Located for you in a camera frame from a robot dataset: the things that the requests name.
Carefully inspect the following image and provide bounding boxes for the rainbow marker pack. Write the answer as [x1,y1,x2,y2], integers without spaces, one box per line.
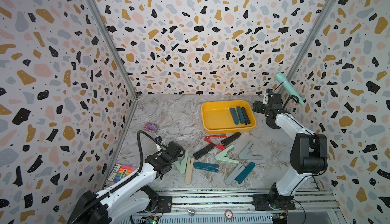
[107,163,137,183]

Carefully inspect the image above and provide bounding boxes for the mint green microphone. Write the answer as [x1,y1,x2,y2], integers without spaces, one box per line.
[275,72,304,106]

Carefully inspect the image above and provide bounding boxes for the grey open pruning pliers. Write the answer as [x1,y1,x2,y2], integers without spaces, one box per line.
[238,141,264,160]

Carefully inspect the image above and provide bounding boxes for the colourful card box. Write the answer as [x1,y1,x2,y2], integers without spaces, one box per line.
[143,122,159,133]

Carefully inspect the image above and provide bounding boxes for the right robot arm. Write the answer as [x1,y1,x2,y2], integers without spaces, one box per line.
[252,89,328,202]

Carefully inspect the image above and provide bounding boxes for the aluminium frame rail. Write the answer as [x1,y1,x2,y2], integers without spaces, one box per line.
[116,188,345,224]

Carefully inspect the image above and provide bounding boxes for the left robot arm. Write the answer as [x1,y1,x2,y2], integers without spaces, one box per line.
[68,130,185,224]

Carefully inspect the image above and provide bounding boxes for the grey pruning pliers lower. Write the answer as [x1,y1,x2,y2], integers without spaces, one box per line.
[225,164,245,185]

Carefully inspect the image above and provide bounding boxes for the mint open pruning pliers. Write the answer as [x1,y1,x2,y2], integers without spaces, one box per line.
[215,145,240,165]

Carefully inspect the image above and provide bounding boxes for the black pruning pliers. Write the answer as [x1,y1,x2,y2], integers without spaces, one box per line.
[221,132,241,147]
[241,107,251,125]
[193,143,215,160]

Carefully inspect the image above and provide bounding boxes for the yellow plastic storage box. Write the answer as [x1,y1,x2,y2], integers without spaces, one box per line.
[201,100,257,135]

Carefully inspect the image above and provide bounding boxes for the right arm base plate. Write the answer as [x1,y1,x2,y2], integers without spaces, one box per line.
[252,194,296,211]

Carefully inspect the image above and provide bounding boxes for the beige pruning pliers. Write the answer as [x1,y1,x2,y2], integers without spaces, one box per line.
[185,158,195,184]

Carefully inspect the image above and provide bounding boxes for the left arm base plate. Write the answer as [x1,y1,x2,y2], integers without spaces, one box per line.
[139,196,173,214]

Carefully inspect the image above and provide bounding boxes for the teal pruning pliers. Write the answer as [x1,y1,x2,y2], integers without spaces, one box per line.
[236,106,246,124]
[230,108,240,125]
[235,162,256,184]
[194,162,219,173]

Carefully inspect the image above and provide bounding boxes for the mint V pruning pliers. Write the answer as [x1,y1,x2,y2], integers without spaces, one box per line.
[173,149,190,175]

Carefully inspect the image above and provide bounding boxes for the red pruning pliers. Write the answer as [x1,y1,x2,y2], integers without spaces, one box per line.
[204,134,227,150]

